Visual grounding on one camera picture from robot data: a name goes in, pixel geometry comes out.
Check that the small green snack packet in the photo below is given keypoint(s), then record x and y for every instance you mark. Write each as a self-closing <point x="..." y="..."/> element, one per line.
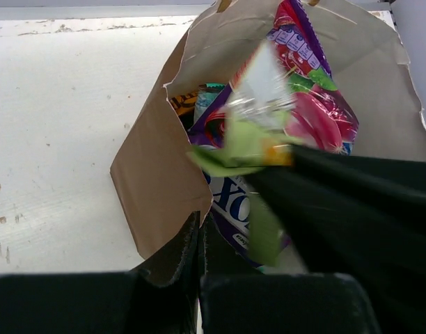
<point x="242" y="137"/>

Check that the aluminium front rail frame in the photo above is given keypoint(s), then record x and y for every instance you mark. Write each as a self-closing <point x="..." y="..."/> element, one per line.
<point x="30" y="19"/>

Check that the orange Kettle honey dijon chips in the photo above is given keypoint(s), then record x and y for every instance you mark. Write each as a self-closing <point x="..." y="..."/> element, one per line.
<point x="184" y="104"/>

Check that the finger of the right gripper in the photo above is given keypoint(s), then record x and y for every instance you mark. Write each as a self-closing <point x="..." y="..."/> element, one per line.
<point x="362" y="216"/>

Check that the teal snack packet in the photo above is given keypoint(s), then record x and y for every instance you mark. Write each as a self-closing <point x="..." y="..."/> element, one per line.
<point x="207" y="93"/>

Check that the purple Fox's candy bag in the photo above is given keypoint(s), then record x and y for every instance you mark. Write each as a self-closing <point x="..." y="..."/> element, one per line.
<point x="321" y="117"/>

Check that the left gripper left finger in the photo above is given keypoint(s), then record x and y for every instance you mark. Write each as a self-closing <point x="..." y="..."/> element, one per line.
<point x="167" y="265"/>

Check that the brown paper bag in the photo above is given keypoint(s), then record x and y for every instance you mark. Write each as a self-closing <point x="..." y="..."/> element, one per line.
<point x="158" y="185"/>

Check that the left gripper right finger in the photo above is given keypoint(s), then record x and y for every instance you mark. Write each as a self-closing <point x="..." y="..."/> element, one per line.
<point x="217" y="256"/>

